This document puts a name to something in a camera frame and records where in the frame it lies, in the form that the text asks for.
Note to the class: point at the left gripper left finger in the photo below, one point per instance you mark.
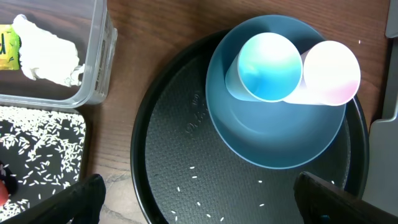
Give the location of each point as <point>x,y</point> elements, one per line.
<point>79,203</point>

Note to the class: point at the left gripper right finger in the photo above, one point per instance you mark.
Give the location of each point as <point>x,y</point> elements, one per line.
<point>321,202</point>

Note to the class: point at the light blue cup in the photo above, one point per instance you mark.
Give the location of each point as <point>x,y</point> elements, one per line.
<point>268,68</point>

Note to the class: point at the white tissue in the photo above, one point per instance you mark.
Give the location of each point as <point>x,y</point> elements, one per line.
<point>43,55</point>

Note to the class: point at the green snack wrapper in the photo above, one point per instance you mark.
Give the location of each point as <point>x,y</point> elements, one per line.
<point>10,45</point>

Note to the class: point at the orange carrot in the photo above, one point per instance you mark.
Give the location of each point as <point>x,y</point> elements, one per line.
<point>4,194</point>

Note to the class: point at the grey dishwasher rack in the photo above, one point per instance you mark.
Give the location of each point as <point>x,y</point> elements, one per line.
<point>381,185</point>

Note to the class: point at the spilled white rice pile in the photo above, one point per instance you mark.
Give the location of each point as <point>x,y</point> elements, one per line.
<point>40,149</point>

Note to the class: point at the black rectangular tray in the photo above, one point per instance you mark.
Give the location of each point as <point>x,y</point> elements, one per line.
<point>84,124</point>

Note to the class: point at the dark blue plate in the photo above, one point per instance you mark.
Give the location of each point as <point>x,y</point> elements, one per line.
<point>271,135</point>

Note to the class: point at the round black serving tray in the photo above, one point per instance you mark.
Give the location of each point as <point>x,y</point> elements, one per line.
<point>184,173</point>

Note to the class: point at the pink cup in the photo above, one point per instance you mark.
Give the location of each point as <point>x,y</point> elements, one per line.
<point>331,76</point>

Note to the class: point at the clear plastic bin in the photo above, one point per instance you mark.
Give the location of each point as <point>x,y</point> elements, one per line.
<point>88,25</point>

